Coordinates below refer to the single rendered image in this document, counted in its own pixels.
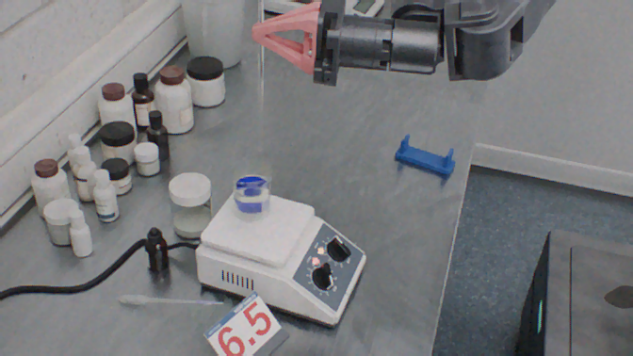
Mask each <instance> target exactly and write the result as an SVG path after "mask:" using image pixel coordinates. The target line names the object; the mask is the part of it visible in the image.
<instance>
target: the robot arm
mask: <svg viewBox="0 0 633 356"><path fill-rule="evenodd" d="M557 1H558V0H461V2H454V3H452V0H392V2H391V17H390V18H382V17H372V16H362V15H352V14H345V13H346V2H347V0H323V1H322V5H321V2H314V3H312V4H308V5H306V6H304V7H301V8H297V9H295V10H292V11H290V12H287V13H285V14H282V15H279V16H276V17H273V18H271V19H268V20H266V21H265V22H264V24H262V25H258V24H254V25H253V28H252V39H253V40H255V41H257V43H259V44H261V45H263V46H265V47H267V48H268V49H269V50H271V51H273V52H275V53H277V54H278V55H280V56H281V57H284V58H286V59H287V60H289V61H290V63H292V64H293V65H295V66H296V67H298V68H300V69H301V70H303V71H304V72H306V73H308V74H313V75H314V83H318V84H324V85H326V87H335V85H337V78H338V73H339V67H344V68H355V69H366V70H375V71H386V68H387V62H390V66H388V72H396V73H416V74H426V75H432V74H433V73H435V67H436V65H438V64H439V63H441V62H444V61H445V34H446V56H447V66H448V78H449V81H463V80H474V81H488V80H493V79H496V78H498V77H499V76H500V75H502V74H503V73H504V72H505V71H506V70H507V69H508V68H509V67H510V66H511V65H512V63H513V62H514V61H516V60H517V58H518V57H519V56H520V55H521V54H522V53H523V46H524V45H525V44H526V43H527V40H528V39H530V38H531V37H532V36H533V34H534V33H535V32H536V30H537V29H538V27H539V25H540V21H541V19H543V18H544V16H545V15H546V13H547V12H548V11H549V10H550V8H551V7H552V6H553V5H554V4H556V2H557ZM454 28H455V32H453V30H454ZM298 29H301V30H302V31H304V41H303V44H301V43H298V42H294V41H292V40H289V39H286V38H281V37H278V36H276V35H273V34H270V33H275V32H281V31H289V30H298ZM325 29H326V30H325ZM455 34H456V43H455V46H457V50H456V56H454V37H455Z"/></svg>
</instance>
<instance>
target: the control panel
mask: <svg viewBox="0 0 633 356"><path fill-rule="evenodd" d="M335 236H339V237H340V238H341V239H342V240H343V242H344V243H345V244H346V245H347V247H348V248H349V249H350V251H351V256H350V257H349V258H348V259H346V260H345V261H344V262H335V261H334V260H333V259H332V258H331V257H330V256H329V254H328V253H327V245H328V243H329V242H330V241H331V240H332V239H333V238H334V237H335ZM319 248H322V249H323V250H324V252H323V254H321V253H319V251H318V249H319ZM362 257H363V253H362V252H360V250H359V249H358V248H356V247H355V246H354V245H352V244H351V243H350V242H348V241H347V239H346V238H344V237H343V236H342V235H340V234H339V233H337V232H335V231H334V230H333V229H331V228H330V227H329V226H327V225H326V223H325V222H323V223H322V226H321V227H320V229H319V231H318V233H317V234H316V237H315V239H314V241H313V242H312V244H311V246H310V248H309V249H307V252H306V253H305V255H304V256H303V258H302V260H301V262H300V264H299V266H298V268H297V270H296V271H295V273H294V275H293V278H292V279H293V280H294V281H295V282H296V283H298V284H299V285H300V286H302V287H303V288H304V289H306V290H307V291H308V292H310V293H312V294H313V295H314V296H316V297H317V298H318V299H320V301H321V302H323V303H324V304H325V305H327V306H328V307H329V308H331V309H332V310H333V311H335V312H336V313H337V311H338V309H339V307H340V305H341V303H342V301H343V298H344V296H345V294H346V292H347V290H348V288H349V285H350V283H351V280H352V278H353V275H354V273H355V271H356V269H357V267H358V265H359V263H360V261H361V259H362ZM315 258H316V259H318V263H317V264H316V263H315V262H314V259H315ZM324 263H328V264H329V265H330V268H331V272H332V275H333V287H332V288H331V289H330V290H326V291H325V290H321V289H319V288H318V287H317V286H316V285H315V283H314V281H313V272H314V270H315V269H316V268H318V267H321V266H322V265H323V264H324Z"/></svg>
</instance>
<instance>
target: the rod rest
mask: <svg viewBox="0 0 633 356"><path fill-rule="evenodd" d="M409 138H410V134H406V136H405V139H403V140H402V141H401V146H400V147H399V149H398V150H397V151H396V158H399V159H402V160H405V161H408V162H411V163H414V164H416V165H420V166H423V167H426V169H429V170H433V171H436V172H439V173H442V174H445V175H449V174H450V173H451V172H452V171H453V168H454V166H455V163H456V161H455V160H452V156H453V152H454V149H452V148H451V149H450V150H449V153H448V154H447V155H446V157H442V156H440V155H437V154H432V153H429V152H426V151H423V150H420V149H416V148H414V147H411V146H408V145H409Z"/></svg>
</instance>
